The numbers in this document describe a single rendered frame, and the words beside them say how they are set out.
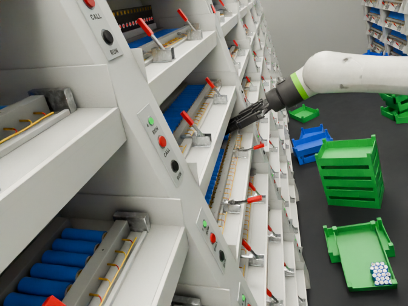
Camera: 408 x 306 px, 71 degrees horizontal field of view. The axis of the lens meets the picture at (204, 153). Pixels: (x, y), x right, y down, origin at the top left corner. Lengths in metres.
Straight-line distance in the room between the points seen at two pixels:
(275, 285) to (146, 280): 0.72
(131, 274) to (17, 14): 0.32
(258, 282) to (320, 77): 0.55
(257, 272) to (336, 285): 0.89
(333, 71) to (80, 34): 0.60
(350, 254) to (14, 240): 1.59
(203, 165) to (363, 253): 1.28
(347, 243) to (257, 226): 0.85
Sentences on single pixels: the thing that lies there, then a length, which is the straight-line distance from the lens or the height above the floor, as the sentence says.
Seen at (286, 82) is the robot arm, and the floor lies 1.09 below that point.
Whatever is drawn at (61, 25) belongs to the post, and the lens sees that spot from 0.37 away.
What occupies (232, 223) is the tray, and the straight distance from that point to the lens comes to 0.70.
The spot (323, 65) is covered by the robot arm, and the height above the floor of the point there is 1.15.
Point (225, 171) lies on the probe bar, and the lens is 0.83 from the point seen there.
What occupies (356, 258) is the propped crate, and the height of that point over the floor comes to 0.06.
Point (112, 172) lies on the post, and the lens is 0.42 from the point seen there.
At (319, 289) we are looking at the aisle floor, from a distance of 1.69.
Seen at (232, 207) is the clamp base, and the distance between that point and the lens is 0.71.
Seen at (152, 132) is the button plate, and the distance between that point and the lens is 0.40.
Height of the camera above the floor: 1.36
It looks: 23 degrees down
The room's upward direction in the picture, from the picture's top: 25 degrees counter-clockwise
